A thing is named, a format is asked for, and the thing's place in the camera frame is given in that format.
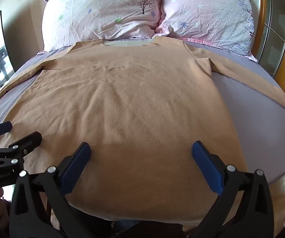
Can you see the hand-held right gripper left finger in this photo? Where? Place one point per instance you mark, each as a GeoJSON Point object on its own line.
{"type": "Point", "coordinates": [74, 169]}

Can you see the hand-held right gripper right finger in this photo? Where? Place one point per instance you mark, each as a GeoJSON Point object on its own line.
{"type": "Point", "coordinates": [207, 169]}

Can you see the beige long-sleeve shirt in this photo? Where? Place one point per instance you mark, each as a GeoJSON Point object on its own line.
{"type": "Point", "coordinates": [132, 104]}

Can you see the pink pillow with tree print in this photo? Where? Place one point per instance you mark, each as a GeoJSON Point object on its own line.
{"type": "Point", "coordinates": [102, 12]}

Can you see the wooden headboard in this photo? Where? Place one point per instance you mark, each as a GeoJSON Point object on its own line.
{"type": "Point", "coordinates": [260, 29]}

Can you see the pink pillow with flower print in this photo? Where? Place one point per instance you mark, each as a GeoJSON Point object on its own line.
{"type": "Point", "coordinates": [207, 12]}

